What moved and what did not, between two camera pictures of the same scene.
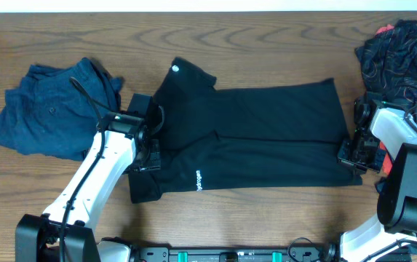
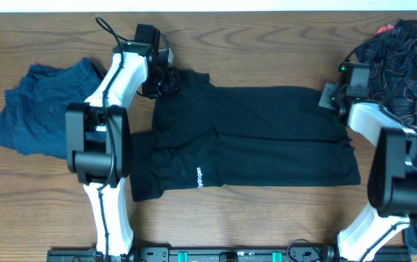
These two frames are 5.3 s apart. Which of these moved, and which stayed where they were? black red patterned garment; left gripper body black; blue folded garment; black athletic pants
Moved: left gripper body black
Stayed: blue folded garment; black red patterned garment; black athletic pants
